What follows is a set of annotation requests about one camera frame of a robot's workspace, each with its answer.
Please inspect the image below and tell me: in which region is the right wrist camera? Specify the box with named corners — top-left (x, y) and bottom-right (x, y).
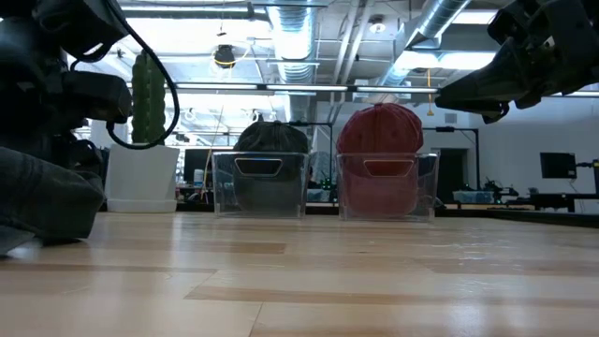
top-left (486, 0), bottom-right (553, 43)

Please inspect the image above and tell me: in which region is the black computer monitor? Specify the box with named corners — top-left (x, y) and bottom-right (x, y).
top-left (183, 148), bottom-right (214, 184)

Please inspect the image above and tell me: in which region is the silver ventilation duct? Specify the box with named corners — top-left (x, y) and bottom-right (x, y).
top-left (267, 0), bottom-right (320, 124)
top-left (373, 0), bottom-right (472, 95)

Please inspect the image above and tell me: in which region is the white board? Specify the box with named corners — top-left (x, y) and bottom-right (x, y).
top-left (88, 119), bottom-right (134, 150)

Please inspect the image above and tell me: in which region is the clear plastic bin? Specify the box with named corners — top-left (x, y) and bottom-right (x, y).
top-left (211, 150), bottom-right (311, 220)
top-left (335, 150), bottom-right (441, 223)

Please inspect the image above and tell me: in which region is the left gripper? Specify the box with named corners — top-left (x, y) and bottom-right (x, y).
top-left (8, 69), bottom-right (102, 168)

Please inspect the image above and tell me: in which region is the long ceiling light strip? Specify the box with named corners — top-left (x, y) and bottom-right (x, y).
top-left (175, 82), bottom-right (440, 94)

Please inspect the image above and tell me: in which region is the white hexagonal plant pot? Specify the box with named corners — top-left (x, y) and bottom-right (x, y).
top-left (104, 142), bottom-right (181, 214)

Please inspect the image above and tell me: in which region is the yellow hanging tag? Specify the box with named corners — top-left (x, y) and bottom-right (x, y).
top-left (424, 68), bottom-right (435, 117)

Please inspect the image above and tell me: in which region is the black metal stand frame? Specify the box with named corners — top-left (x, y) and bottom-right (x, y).
top-left (423, 125), bottom-right (481, 202)
top-left (288, 120), bottom-right (335, 188)

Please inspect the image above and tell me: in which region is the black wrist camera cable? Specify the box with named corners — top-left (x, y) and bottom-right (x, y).
top-left (69, 0), bottom-right (182, 151)

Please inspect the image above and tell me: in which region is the black ceiling-hung device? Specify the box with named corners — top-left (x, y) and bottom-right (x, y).
top-left (213, 44), bottom-right (237, 70)

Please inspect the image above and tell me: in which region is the black background table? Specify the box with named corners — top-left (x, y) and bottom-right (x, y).
top-left (507, 191), bottom-right (599, 214)

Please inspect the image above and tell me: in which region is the blue storage bin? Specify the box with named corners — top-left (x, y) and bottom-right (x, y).
top-left (451, 189), bottom-right (496, 205)

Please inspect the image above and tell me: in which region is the black wall monitor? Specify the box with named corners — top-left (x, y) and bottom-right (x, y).
top-left (540, 152), bottom-right (577, 180)

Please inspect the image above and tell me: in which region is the green cactus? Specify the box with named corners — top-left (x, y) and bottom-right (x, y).
top-left (130, 49), bottom-right (168, 145)

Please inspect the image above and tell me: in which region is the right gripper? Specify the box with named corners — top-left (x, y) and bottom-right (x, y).
top-left (434, 13), bottom-right (599, 125)

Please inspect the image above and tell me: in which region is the dark grey baseball cap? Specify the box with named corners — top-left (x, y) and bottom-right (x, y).
top-left (232, 120), bottom-right (310, 214)
top-left (0, 147), bottom-right (107, 256)

